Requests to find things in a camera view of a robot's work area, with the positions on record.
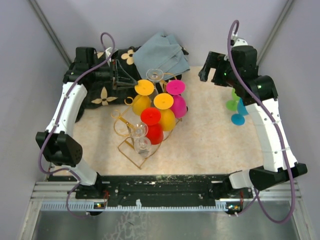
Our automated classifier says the magenta wine glass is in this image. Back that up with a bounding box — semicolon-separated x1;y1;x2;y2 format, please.
166;80;187;119

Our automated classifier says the green wine glass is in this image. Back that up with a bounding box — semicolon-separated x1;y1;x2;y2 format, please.
226;88;240;112

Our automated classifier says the gold wire glass rack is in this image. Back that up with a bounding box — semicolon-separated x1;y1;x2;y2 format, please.
111;73;182;169

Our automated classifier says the clear wine glass front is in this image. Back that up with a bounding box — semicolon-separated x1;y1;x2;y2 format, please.
134;137;152;158

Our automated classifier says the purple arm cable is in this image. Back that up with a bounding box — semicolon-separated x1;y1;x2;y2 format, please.
226;19;296;224
39;31;116;220

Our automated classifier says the clear wine glass middle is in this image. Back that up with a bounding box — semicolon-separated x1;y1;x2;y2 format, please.
130;122;148;139

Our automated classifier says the black cream flower blanket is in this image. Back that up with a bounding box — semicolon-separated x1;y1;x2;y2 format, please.
63;46;146;122

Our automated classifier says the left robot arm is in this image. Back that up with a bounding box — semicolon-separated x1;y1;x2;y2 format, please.
35;46;140;199

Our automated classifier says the orange yellow wine glass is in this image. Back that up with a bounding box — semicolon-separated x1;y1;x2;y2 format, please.
153;93;176;132

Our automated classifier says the red wine glass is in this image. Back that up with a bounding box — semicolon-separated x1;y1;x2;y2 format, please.
140;107;164;145

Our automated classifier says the clear wine glass back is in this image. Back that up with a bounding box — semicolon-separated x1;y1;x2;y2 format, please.
146;68;164;91

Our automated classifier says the clear wine glass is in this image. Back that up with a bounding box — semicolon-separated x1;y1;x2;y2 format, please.
130;122;148;139
134;137;152;158
146;68;164;91

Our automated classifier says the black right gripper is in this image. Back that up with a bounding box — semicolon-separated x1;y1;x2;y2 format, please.
198;51;239;88

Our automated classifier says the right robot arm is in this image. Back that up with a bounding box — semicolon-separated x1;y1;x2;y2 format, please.
198;45;308;198

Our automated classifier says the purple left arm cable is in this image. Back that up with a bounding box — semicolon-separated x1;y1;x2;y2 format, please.
39;31;116;220

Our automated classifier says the blue wine glass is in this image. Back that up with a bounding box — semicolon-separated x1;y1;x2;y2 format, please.
231;98;249;126

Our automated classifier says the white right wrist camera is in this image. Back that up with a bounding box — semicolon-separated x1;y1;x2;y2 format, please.
230;35;248;48

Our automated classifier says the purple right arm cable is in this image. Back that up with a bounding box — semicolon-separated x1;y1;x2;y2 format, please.
226;19;296;224

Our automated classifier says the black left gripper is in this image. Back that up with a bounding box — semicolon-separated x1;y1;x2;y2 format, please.
90;59;139;90

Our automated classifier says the grey blue folded cloth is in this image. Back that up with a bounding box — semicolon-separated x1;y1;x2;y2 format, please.
133;31;190;79

